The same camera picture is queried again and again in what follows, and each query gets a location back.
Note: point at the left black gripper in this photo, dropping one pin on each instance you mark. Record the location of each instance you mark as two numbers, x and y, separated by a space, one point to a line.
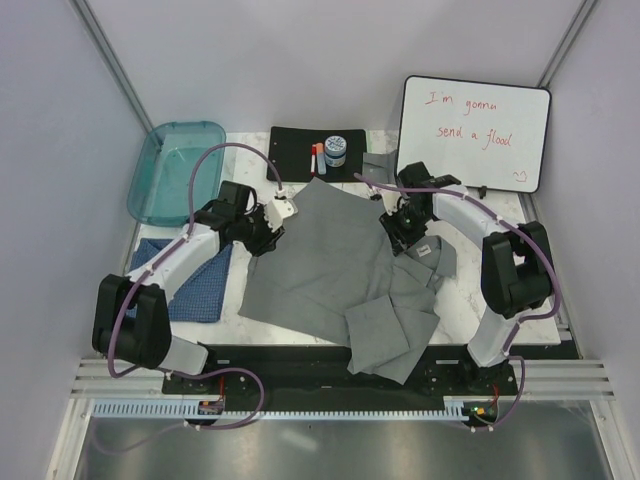
269 238

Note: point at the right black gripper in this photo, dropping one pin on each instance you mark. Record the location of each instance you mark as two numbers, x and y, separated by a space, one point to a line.
400 239

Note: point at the grey long sleeve shirt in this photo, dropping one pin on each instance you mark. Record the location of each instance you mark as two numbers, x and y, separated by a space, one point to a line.
333 275

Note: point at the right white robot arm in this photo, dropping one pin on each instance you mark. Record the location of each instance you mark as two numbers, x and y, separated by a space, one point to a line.
516 270

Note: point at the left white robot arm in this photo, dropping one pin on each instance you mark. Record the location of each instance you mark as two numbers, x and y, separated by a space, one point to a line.
132 321

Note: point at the teal plastic bin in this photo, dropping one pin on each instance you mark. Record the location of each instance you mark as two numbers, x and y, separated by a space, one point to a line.
162 186

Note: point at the folded blue checked shirt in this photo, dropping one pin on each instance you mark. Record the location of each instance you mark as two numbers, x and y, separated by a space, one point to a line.
192 275

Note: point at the black clipboard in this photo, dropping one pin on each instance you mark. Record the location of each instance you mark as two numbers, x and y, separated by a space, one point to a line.
290 150

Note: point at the small blue lidded jar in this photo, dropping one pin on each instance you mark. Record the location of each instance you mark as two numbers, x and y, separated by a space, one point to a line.
335 149

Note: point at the red whiteboard marker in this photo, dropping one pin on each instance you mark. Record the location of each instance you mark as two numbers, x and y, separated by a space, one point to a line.
313 162

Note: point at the whiteboard with red writing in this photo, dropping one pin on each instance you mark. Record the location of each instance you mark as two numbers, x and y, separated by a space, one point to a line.
484 134

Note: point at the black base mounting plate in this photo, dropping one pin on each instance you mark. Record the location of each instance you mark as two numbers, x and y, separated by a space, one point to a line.
316 377

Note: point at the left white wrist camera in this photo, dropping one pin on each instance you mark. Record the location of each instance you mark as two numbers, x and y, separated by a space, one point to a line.
277 211

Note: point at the white slotted cable duct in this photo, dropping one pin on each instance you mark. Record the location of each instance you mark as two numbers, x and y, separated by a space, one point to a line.
197 410

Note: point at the aluminium frame rail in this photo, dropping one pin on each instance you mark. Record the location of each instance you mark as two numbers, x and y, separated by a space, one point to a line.
544 380

